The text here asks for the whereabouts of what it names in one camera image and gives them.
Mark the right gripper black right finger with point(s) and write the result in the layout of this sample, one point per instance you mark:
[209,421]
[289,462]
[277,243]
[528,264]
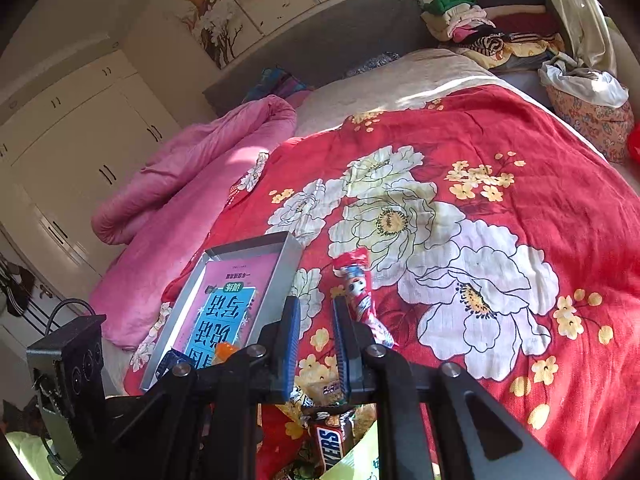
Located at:
[351,338]

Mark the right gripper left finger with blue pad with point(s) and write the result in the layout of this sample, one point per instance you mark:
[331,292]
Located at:
[284,351]

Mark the red panda snack stick packet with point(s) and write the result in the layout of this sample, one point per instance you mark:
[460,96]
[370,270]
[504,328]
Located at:
[353,269]

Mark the Snickers bar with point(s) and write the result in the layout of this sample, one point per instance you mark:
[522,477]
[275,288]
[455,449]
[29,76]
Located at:
[332,429]

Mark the blue Oreo packet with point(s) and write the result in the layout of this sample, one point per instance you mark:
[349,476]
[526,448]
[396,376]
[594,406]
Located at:
[170,359]

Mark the yellow snack packet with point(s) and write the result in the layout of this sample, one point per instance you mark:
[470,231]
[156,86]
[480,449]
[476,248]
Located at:
[318,378]

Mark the orange rice cracker packet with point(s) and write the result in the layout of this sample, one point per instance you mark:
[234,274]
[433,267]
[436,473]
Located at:
[223,352]

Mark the clear green label cracker packet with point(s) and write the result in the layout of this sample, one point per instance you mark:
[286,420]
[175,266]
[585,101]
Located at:
[361,462]

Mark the grey tray box with book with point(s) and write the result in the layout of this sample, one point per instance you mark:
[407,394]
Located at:
[231,294]

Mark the red floral blanket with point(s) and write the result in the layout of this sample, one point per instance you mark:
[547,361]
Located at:
[497,240]

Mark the pink quilt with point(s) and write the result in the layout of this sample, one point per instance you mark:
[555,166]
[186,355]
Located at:
[164,213]

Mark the blue patterned pillow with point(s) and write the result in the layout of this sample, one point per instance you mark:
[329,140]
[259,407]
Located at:
[275,81]

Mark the cream wardrobe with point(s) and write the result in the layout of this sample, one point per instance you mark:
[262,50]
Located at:
[67,151]

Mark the grey headboard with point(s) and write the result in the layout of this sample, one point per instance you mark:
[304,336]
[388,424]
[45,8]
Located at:
[324,47]

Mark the floral fabric basket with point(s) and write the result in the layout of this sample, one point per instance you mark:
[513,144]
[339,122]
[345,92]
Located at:
[594,103]

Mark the red plastic bag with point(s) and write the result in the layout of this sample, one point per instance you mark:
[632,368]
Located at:
[633,144]

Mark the stack of folded clothes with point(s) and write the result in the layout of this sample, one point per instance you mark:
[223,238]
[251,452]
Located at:
[498,35]

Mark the beige curtain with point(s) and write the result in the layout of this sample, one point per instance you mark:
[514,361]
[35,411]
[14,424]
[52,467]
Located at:
[589,36]

